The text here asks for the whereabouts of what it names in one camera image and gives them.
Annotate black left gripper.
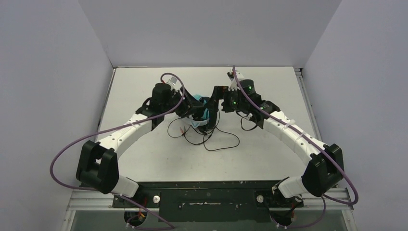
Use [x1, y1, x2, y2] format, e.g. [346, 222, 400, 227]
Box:
[162, 87, 203, 118]

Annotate black over-ear headset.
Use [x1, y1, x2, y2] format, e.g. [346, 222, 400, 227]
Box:
[198, 96, 219, 134]

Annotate teal cat ear headphones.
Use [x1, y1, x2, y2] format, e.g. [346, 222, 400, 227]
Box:
[185, 94, 210, 128]

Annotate black cable pink green plugs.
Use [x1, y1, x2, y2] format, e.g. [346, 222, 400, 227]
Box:
[166, 118, 241, 152]

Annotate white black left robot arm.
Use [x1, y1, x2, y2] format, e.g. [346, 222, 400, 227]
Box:
[76, 83, 204, 207]

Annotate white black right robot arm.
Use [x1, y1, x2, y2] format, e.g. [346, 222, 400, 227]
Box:
[206, 79, 344, 206]

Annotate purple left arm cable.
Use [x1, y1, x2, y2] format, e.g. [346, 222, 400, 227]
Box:
[50, 72, 186, 231]

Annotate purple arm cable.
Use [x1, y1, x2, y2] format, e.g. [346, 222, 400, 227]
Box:
[50, 72, 186, 231]
[232, 65, 359, 230]

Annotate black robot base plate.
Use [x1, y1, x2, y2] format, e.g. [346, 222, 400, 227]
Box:
[113, 180, 304, 223]

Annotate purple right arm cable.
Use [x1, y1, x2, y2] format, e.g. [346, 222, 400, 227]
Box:
[232, 65, 359, 230]

